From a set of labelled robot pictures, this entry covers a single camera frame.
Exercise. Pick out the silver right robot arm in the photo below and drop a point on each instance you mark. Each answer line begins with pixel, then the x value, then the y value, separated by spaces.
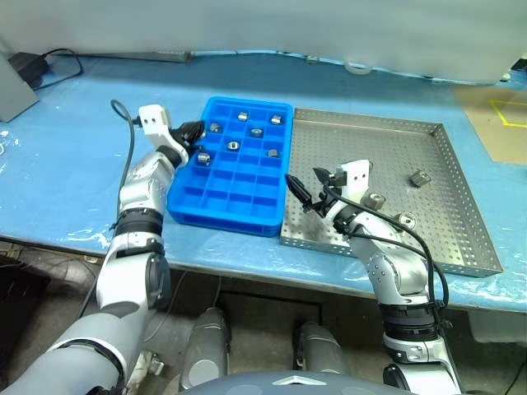
pixel 387 271

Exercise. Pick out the blue compartment tray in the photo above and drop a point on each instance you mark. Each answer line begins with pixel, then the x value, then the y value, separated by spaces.
pixel 230 193

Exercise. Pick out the grey robot torso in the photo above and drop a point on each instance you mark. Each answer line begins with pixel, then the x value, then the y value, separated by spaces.
pixel 280 383

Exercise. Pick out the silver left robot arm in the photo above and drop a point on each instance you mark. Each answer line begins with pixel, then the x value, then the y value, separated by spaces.
pixel 136 193

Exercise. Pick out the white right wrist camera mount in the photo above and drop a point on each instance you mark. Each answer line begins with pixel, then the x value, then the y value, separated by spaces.
pixel 356 179

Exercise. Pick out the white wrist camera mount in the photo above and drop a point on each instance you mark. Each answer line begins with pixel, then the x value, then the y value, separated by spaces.
pixel 154 123
pixel 356 179

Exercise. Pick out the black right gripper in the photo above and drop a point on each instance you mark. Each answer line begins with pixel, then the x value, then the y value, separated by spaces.
pixel 325 203

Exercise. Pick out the black floor case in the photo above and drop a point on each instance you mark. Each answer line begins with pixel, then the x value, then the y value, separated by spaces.
pixel 20 288

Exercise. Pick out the grey box corner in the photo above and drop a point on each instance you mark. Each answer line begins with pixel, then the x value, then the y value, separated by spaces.
pixel 14 96

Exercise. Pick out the white plastic box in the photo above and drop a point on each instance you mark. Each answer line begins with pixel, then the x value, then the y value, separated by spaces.
pixel 498 327

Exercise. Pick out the brown cardboard sheet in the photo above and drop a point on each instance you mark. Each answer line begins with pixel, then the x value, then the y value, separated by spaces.
pixel 481 123

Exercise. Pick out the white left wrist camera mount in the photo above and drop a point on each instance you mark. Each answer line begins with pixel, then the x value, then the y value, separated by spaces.
pixel 154 123

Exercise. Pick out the black power adapter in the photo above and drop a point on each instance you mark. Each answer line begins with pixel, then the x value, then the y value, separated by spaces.
pixel 28 68

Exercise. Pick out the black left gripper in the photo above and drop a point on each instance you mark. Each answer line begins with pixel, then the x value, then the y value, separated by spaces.
pixel 183 135

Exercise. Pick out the perforated steel tray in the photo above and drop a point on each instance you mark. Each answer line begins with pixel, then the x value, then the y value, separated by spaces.
pixel 411 140

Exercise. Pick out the metal nut centre tray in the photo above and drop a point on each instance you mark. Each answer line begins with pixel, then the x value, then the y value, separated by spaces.
pixel 375 200

